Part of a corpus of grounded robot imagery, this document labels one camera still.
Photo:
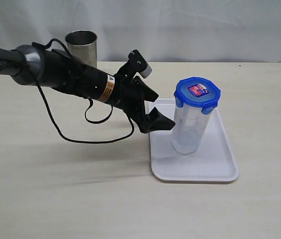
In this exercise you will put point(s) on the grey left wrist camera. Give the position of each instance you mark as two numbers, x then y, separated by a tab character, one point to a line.
146	71

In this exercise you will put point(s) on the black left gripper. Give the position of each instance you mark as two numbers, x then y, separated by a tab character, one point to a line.
133	93

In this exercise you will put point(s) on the white rectangular plastic tray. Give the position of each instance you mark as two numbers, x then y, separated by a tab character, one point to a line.
213	162

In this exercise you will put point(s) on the stainless steel tumbler cup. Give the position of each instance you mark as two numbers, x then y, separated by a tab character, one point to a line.
83	44

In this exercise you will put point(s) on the clear plastic tall container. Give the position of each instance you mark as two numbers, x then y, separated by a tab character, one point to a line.
190	126

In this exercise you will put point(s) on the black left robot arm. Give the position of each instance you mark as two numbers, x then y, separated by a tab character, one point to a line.
33	64

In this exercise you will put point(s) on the blue plastic container lid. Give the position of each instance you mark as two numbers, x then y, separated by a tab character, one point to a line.
197	92

